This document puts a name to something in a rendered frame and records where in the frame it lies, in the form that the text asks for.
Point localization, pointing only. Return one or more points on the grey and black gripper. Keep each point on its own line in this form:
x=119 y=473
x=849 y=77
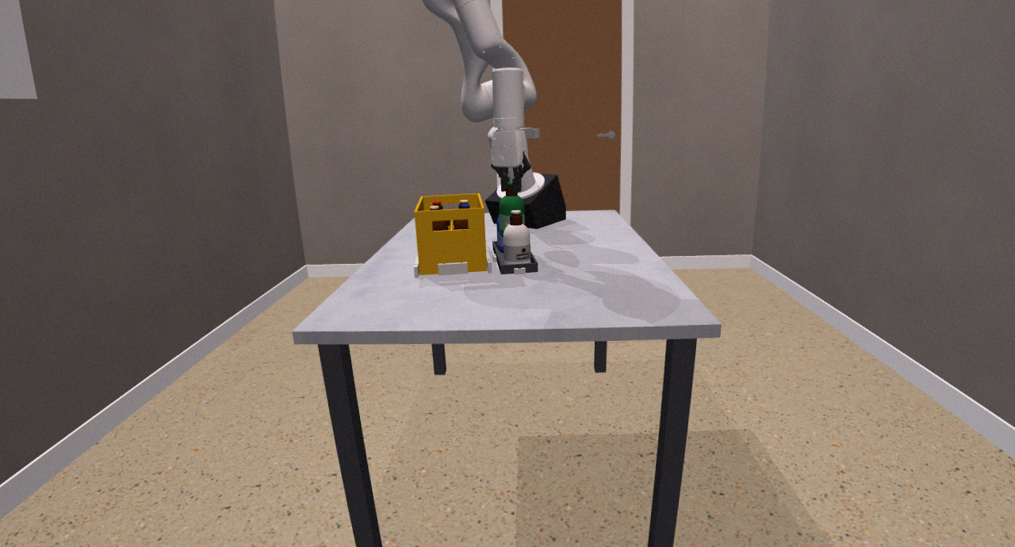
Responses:
x=509 y=149

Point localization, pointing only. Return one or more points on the green bottle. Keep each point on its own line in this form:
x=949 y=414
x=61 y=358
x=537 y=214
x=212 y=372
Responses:
x=511 y=201

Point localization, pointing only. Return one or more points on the white bottle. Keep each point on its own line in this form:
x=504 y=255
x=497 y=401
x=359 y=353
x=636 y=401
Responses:
x=516 y=241

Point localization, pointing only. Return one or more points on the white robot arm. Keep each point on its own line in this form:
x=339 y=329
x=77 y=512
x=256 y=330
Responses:
x=511 y=88

